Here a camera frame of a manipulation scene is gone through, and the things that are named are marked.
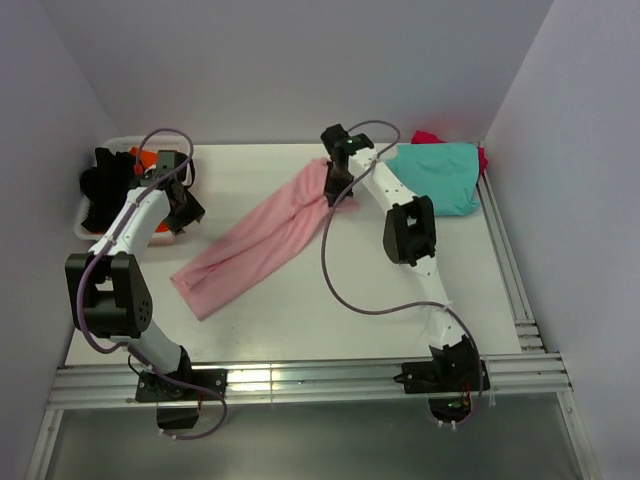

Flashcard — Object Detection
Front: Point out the pink t shirt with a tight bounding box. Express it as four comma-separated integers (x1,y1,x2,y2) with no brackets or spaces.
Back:
171,158,330,321

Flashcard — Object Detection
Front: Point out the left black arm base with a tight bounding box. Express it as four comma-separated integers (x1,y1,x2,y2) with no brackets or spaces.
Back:
134,369,228,433

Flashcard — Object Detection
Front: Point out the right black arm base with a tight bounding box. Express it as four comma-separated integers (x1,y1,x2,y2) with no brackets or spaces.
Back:
393,358,491,428

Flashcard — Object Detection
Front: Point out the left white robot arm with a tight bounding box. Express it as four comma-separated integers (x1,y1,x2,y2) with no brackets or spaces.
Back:
65,150,204,399

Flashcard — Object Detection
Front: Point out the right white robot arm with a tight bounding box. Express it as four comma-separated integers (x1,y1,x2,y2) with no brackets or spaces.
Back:
320,124,482,390

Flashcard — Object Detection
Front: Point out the orange t shirt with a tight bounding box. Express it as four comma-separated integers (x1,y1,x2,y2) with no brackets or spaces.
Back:
129,147,170,244

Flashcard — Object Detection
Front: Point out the black t shirt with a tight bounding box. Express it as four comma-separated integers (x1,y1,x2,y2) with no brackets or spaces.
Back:
79,147,135,234

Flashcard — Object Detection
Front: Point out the magenta folded t shirt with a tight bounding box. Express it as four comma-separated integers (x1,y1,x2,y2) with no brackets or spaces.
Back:
410,130,488,176

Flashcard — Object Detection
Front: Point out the teal folded t shirt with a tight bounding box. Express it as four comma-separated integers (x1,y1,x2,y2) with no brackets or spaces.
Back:
386,143,480,217

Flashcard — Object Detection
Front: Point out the aluminium rail frame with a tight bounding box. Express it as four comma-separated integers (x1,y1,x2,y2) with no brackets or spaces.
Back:
24,169,601,480

